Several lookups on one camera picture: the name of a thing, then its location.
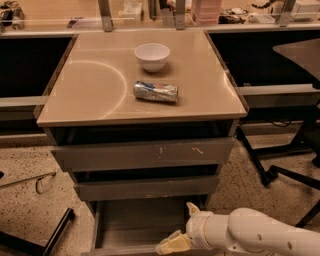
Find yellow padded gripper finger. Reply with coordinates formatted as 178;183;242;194
156;230;191;255

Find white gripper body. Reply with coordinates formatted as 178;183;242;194
186;202;213;249

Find grey bottom drawer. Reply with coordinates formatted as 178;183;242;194
81;195;210;256

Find grey drawer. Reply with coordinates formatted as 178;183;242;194
51;137;234;172
74;175;219;201
81;195;210;256

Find grey middle drawer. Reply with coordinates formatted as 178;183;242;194
74;175;219;201

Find grey top drawer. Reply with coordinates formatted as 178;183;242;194
51;137;234;172

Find grey drawer cabinet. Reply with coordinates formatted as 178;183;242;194
33;29;250;256

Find black office chair base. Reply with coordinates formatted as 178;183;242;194
267;165;320;228

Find crushed silver blue can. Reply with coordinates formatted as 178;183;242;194
133;81;179;103

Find thin metal rod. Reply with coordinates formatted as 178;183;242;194
0;172;56;194

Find black stand leg left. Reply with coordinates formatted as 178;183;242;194
0;208;75;256

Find white bowl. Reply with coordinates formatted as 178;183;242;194
134;43;170;73

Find pink stacked boxes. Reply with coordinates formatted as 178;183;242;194
191;0;222;25

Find black desk frame leg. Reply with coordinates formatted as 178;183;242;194
236;128;318;188

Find metal bracket middle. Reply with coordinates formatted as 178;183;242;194
175;0;185;30

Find metal bracket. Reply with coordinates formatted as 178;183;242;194
276;0;296;27
98;0;113;32
175;0;185;30

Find metal bracket right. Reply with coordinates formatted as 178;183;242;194
276;0;296;27

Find metal bracket left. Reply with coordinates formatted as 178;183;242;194
98;0;113;32

